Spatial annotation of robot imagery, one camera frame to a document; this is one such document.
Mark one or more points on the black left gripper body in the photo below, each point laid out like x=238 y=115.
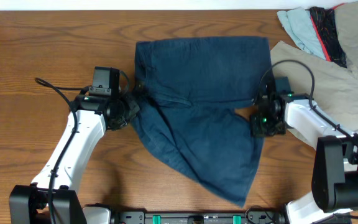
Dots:
x=126 y=109

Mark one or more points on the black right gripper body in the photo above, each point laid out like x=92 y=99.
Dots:
x=263 y=124

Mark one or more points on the dark blue denim shorts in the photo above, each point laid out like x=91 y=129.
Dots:
x=188 y=91

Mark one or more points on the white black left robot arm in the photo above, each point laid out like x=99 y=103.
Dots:
x=52 y=195

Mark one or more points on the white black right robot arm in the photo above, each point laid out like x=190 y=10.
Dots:
x=334 y=185

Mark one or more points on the khaki grey shorts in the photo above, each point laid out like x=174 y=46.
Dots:
x=336 y=88

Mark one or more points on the black red patterned garment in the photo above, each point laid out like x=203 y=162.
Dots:
x=324 y=24

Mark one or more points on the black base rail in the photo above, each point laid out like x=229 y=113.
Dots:
x=216 y=217

